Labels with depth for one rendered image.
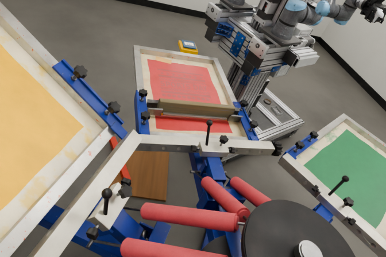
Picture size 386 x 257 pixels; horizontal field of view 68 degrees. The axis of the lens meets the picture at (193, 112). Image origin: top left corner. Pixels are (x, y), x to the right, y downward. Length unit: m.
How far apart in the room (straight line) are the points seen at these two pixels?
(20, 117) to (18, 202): 0.24
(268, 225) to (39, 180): 0.64
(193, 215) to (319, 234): 0.33
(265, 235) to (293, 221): 0.10
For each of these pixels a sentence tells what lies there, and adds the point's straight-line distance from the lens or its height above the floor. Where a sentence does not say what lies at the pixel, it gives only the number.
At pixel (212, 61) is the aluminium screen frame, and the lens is 2.00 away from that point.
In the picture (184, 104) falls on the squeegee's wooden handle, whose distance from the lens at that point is 1.40.
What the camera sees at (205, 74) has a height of 0.96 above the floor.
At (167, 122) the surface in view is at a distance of 1.42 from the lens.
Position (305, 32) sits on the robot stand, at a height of 1.21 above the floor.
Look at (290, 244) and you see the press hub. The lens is 0.79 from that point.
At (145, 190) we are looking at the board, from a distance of 2.28.
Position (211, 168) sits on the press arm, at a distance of 1.19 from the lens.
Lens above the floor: 1.92
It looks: 39 degrees down
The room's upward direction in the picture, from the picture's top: 21 degrees clockwise
